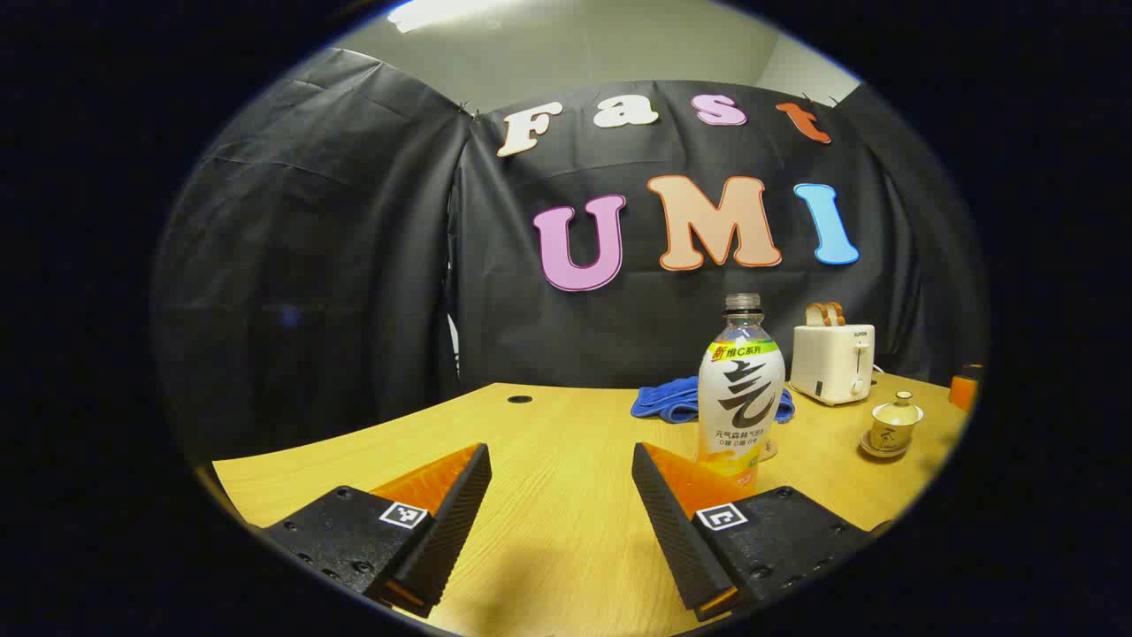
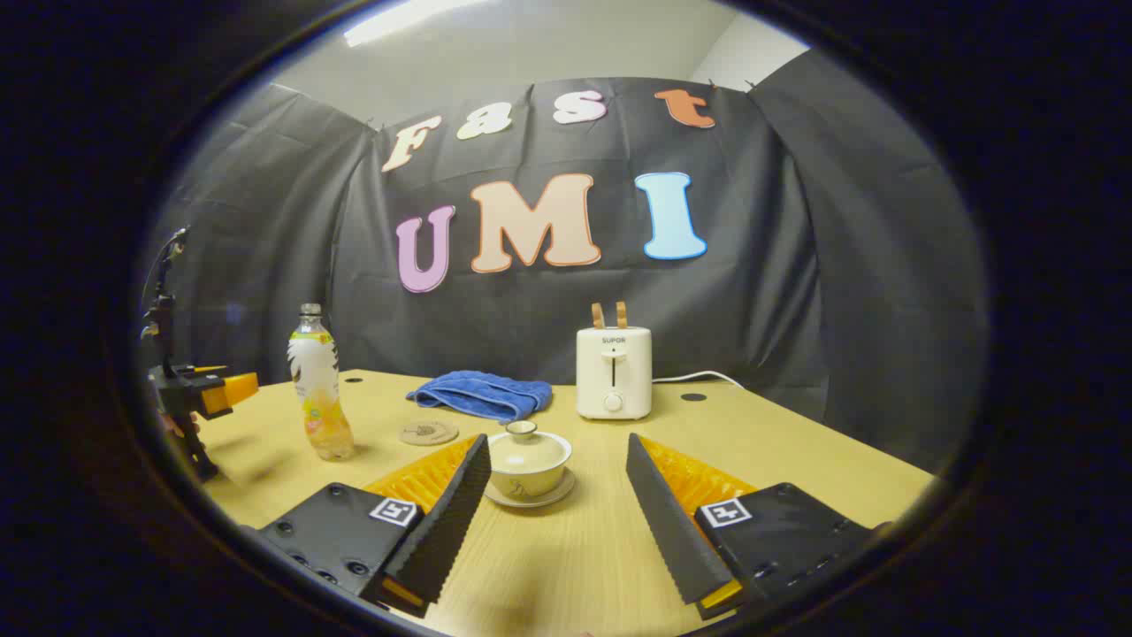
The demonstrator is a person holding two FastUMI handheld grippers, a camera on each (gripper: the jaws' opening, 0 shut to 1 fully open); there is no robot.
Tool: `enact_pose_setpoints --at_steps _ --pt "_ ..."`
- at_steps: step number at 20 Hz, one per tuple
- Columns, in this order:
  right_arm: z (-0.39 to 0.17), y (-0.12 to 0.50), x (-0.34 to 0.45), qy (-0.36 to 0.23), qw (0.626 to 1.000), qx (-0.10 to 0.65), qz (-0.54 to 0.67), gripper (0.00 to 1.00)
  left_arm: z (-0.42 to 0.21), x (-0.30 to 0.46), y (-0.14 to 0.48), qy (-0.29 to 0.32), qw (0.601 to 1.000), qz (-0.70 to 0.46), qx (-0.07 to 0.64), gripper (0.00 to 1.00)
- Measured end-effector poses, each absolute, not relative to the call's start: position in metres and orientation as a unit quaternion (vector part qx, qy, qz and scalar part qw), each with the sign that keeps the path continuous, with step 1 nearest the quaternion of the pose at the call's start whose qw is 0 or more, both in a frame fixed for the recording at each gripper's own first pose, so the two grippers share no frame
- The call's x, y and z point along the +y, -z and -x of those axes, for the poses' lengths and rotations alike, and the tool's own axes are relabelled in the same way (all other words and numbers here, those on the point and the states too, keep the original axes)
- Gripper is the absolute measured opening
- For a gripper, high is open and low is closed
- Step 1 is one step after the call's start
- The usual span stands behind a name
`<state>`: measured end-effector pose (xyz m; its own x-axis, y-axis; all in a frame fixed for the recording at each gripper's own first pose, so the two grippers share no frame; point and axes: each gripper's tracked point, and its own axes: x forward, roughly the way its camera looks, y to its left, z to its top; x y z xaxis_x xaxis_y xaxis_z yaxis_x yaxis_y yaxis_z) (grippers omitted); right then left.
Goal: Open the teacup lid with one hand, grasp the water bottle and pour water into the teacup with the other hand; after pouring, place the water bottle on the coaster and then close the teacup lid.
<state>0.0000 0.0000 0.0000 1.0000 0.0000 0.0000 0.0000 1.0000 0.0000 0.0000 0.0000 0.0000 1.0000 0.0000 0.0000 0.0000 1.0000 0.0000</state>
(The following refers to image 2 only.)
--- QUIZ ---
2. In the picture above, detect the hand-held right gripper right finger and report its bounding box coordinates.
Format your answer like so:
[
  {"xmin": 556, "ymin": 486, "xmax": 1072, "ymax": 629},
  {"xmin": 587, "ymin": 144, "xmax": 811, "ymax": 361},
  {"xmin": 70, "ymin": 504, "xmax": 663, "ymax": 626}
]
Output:
[{"xmin": 625, "ymin": 433, "xmax": 876, "ymax": 620}]

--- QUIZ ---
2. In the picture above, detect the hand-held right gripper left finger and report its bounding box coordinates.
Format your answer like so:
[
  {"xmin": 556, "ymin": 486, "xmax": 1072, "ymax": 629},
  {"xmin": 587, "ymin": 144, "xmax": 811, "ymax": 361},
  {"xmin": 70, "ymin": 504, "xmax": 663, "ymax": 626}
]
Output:
[{"xmin": 256, "ymin": 434, "xmax": 493, "ymax": 618}]

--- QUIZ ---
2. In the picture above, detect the clear water bottle white label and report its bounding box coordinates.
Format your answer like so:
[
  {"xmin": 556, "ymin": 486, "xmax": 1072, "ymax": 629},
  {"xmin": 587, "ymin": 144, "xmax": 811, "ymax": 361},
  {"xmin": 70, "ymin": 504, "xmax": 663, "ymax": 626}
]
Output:
[{"xmin": 287, "ymin": 303, "xmax": 356, "ymax": 462}]

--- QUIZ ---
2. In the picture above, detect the round brown coaster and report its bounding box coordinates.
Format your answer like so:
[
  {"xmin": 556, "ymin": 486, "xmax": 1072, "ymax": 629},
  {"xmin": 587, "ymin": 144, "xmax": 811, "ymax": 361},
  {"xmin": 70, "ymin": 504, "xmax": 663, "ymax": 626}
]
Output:
[{"xmin": 399, "ymin": 418, "xmax": 460, "ymax": 447}]

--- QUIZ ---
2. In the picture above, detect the cream ceramic saucer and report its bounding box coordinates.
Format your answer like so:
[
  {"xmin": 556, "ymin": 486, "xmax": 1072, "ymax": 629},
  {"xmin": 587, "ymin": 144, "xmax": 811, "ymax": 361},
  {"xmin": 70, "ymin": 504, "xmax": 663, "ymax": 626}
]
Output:
[{"xmin": 484, "ymin": 469, "xmax": 577, "ymax": 510}]

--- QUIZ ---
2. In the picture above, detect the blue towel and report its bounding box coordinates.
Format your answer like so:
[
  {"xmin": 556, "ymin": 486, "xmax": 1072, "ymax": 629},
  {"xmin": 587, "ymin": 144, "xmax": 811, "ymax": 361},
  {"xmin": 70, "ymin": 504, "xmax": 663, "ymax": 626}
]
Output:
[{"xmin": 407, "ymin": 371, "xmax": 554, "ymax": 425}]

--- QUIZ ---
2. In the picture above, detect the white toaster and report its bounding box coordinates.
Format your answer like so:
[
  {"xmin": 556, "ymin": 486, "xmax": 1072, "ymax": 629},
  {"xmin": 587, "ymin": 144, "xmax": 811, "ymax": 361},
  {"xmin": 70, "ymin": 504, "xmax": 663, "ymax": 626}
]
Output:
[{"xmin": 576, "ymin": 326, "xmax": 654, "ymax": 421}]

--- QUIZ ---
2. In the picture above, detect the black backdrop cloth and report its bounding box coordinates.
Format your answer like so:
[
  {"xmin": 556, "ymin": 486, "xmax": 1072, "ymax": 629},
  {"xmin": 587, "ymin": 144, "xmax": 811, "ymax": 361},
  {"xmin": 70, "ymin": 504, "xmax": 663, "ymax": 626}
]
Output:
[{"xmin": 146, "ymin": 49, "xmax": 987, "ymax": 474}]

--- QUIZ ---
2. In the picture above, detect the white toaster power cable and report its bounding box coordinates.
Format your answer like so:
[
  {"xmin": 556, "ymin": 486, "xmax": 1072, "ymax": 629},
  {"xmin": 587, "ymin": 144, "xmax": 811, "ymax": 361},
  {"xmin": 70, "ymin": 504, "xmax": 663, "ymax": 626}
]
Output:
[{"xmin": 652, "ymin": 370, "xmax": 746, "ymax": 390}]

